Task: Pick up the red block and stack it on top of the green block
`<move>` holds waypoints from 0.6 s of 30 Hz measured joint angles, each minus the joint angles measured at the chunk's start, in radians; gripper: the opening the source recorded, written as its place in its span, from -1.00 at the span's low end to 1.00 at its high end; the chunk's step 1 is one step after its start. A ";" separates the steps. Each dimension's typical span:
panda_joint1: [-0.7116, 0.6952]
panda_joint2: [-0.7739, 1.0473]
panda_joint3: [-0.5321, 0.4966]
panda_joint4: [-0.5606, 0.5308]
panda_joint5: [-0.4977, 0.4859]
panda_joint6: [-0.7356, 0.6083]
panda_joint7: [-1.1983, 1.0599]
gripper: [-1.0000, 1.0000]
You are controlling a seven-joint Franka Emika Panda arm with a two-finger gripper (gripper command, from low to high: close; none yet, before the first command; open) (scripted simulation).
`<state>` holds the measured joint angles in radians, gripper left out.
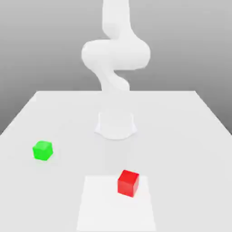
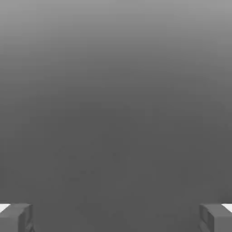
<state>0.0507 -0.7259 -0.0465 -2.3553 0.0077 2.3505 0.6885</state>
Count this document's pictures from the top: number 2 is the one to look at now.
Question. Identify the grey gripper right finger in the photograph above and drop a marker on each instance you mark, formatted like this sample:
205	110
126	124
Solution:
217	219

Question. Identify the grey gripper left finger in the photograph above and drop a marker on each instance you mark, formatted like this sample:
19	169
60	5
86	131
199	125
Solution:
12	219

